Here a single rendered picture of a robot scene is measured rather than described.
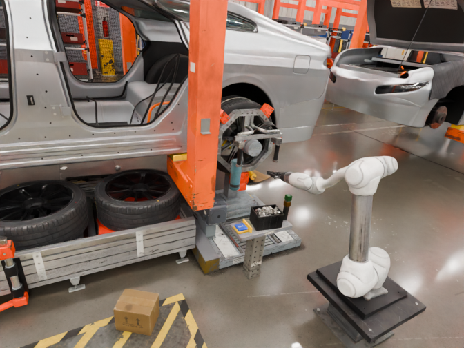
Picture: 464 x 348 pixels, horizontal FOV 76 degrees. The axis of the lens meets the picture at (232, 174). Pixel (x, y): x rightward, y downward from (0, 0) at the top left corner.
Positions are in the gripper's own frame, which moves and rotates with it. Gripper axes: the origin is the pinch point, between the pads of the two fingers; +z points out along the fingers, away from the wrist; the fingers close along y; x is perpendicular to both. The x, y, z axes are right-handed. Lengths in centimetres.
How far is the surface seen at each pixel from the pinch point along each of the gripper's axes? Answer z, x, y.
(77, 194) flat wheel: 60, 4, 132
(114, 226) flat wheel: 41, 28, 113
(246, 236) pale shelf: -25, 33, 41
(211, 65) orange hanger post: -22, -76, 57
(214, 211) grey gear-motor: 21, 28, 41
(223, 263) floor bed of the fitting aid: 5, 65, 44
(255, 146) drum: 11.3, -20.5, 5.5
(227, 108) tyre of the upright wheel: 28, -52, 19
